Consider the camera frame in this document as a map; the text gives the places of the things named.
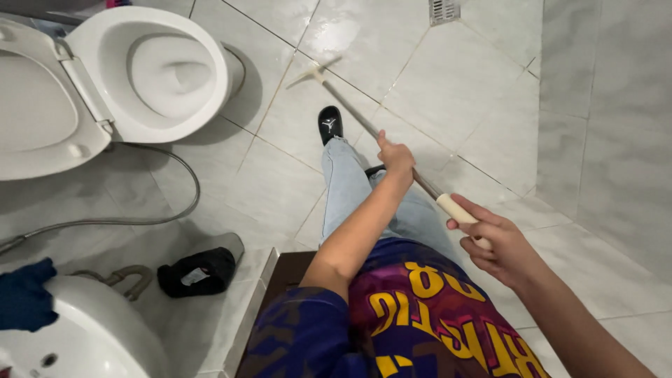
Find white toilet bowl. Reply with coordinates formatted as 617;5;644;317
64;6;246;145

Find black slipper with white logo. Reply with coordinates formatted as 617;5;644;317
317;105;344;147

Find person's right hand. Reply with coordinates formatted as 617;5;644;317
446;193;547;291

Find white toilet seat lid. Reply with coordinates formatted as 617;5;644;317
0;18;114;182

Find purple printed shirt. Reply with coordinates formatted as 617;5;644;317
239;237;552;378

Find grey sink drain pipe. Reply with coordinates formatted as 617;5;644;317
70;265;154;302

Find black bottle with white label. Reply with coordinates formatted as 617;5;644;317
156;247;237;299

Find metal bidet hose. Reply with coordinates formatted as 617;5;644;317
0;143;202;255

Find dark blue cloth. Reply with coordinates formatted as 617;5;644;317
0;257;60;333

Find light blue jeans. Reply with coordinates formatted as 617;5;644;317
320;136;465;266

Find white wash basin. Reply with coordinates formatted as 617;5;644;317
0;275;170;378

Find long-handled floor squeegee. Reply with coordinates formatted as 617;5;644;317
285;56;494;251

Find metal floor drain grate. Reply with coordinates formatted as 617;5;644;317
428;0;462;27

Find person's left hand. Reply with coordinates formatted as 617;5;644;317
376;129;417;184

